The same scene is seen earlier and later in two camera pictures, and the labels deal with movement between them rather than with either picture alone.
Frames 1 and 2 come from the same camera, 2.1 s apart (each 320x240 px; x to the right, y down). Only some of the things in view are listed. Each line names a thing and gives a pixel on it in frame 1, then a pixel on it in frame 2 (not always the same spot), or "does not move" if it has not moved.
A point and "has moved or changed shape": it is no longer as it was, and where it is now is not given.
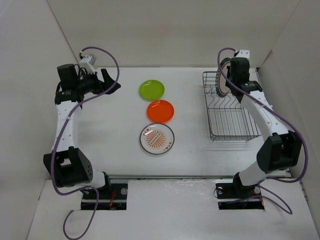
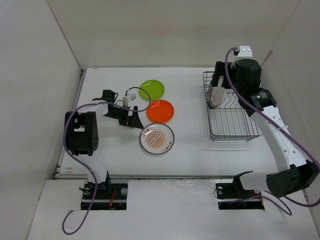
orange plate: [160, 111] does not move
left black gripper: [100, 86] → [134, 121]
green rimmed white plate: [221, 90] has moved or changed shape
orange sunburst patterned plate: [157, 138] does not move
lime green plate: [151, 90] does not move
